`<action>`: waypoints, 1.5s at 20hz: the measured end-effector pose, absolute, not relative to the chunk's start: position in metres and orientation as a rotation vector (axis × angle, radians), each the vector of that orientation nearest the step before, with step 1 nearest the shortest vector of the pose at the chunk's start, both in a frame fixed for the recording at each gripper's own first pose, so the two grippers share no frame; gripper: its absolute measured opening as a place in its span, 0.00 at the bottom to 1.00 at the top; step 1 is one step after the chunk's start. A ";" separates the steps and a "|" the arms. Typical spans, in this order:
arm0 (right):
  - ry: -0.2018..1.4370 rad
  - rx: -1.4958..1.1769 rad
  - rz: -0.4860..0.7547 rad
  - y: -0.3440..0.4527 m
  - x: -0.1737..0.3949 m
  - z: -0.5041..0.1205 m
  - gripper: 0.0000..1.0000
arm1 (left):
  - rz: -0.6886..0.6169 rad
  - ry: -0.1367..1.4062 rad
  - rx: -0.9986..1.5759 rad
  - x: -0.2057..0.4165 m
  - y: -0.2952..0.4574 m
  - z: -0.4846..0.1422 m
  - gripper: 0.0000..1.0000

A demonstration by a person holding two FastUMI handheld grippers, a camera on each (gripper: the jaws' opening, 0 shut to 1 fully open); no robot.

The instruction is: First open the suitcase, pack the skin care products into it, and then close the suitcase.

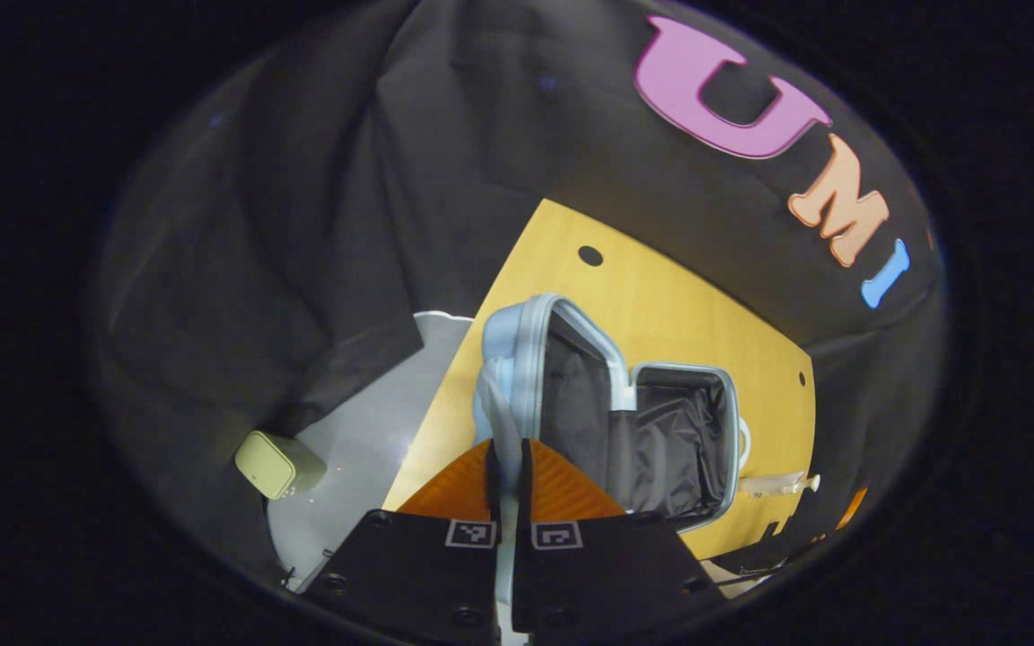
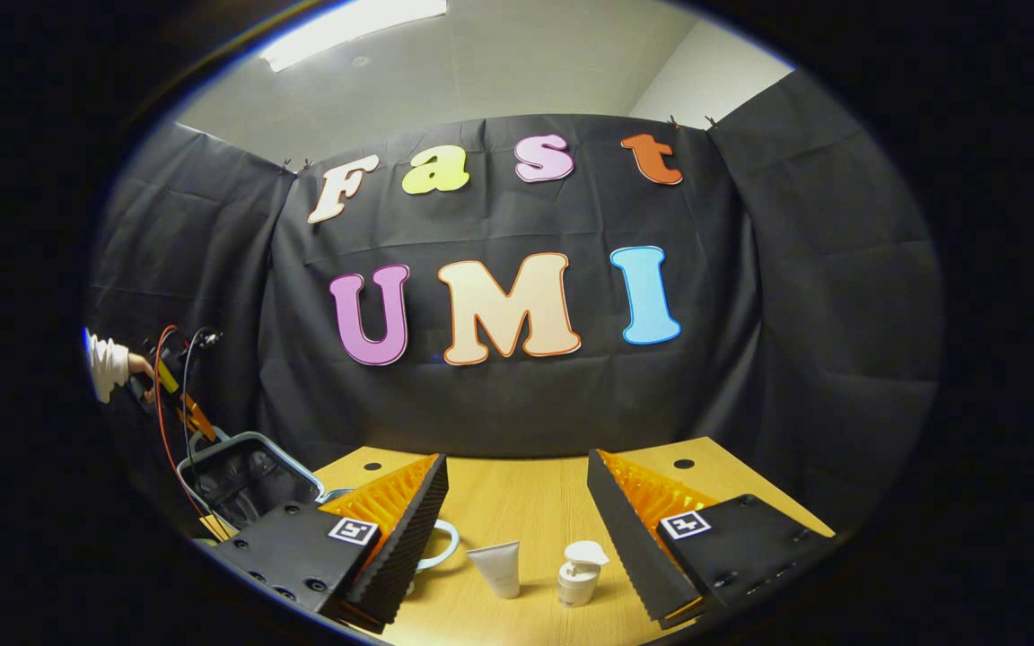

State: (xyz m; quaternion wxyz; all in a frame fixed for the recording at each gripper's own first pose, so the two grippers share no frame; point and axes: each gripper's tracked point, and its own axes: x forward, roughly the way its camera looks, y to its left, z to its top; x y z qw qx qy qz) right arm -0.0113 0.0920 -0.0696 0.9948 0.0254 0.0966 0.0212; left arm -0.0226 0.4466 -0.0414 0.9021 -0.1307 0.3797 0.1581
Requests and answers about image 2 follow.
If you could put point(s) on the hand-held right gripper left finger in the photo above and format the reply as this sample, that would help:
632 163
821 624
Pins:
409 547

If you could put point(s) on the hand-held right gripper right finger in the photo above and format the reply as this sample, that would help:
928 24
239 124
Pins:
634 547

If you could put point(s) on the white squeeze tube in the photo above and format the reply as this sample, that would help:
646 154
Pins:
499 570

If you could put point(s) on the ceiling light panel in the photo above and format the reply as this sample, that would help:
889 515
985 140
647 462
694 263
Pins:
346 27

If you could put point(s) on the white pump bottle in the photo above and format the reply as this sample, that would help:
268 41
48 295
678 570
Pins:
578 579

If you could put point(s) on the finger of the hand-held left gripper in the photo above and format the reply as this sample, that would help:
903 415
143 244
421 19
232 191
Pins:
197 417

